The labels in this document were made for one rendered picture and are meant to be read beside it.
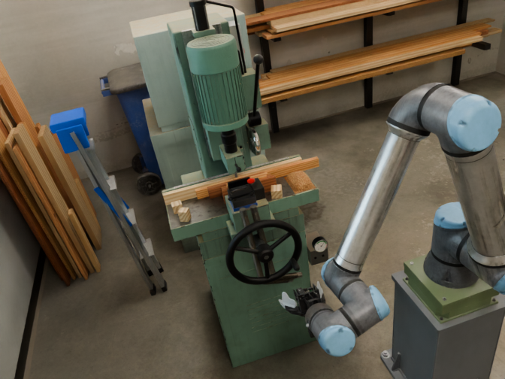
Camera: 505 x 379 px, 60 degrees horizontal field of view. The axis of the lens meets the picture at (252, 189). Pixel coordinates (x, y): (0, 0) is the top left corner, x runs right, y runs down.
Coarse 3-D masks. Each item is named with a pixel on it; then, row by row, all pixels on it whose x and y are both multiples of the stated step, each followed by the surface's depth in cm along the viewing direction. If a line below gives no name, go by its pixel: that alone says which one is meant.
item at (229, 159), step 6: (222, 144) 181; (222, 150) 176; (222, 156) 178; (228, 156) 171; (234, 156) 171; (240, 156) 171; (228, 162) 171; (234, 162) 172; (240, 162) 172; (228, 168) 172; (234, 168) 173
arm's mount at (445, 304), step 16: (416, 272) 164; (416, 288) 165; (432, 288) 156; (448, 288) 155; (464, 288) 154; (480, 288) 153; (432, 304) 157; (448, 304) 150; (464, 304) 153; (480, 304) 156; (448, 320) 155
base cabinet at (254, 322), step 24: (288, 240) 184; (216, 264) 180; (240, 264) 183; (216, 288) 186; (240, 288) 190; (264, 288) 193; (288, 288) 197; (240, 312) 197; (264, 312) 201; (288, 312) 205; (240, 336) 205; (264, 336) 209; (288, 336) 214; (240, 360) 214
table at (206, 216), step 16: (288, 192) 175; (304, 192) 174; (192, 208) 175; (208, 208) 174; (224, 208) 172; (272, 208) 173; (288, 208) 175; (176, 224) 168; (192, 224) 167; (208, 224) 169; (224, 224) 171; (176, 240) 168
